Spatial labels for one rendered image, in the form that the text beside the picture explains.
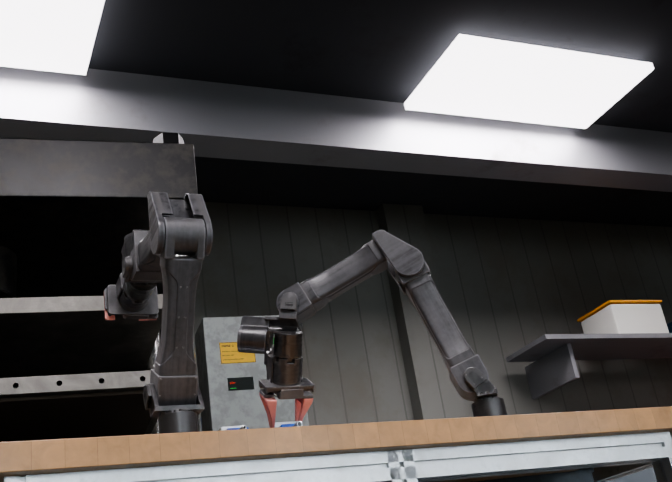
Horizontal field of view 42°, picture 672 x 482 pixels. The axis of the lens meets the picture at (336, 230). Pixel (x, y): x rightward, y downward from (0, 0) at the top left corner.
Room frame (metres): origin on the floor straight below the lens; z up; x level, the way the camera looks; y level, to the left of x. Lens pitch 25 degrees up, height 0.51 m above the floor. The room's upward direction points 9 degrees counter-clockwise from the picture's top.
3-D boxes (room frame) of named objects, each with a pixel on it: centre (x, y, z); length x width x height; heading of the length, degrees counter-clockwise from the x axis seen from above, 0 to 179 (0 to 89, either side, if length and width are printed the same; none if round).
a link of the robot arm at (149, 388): (1.43, 0.31, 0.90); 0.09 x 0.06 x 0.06; 116
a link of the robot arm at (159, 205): (1.44, 0.31, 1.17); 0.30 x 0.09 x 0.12; 26
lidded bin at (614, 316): (5.79, -1.80, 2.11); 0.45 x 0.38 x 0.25; 116
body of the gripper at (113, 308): (1.67, 0.43, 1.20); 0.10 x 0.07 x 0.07; 116
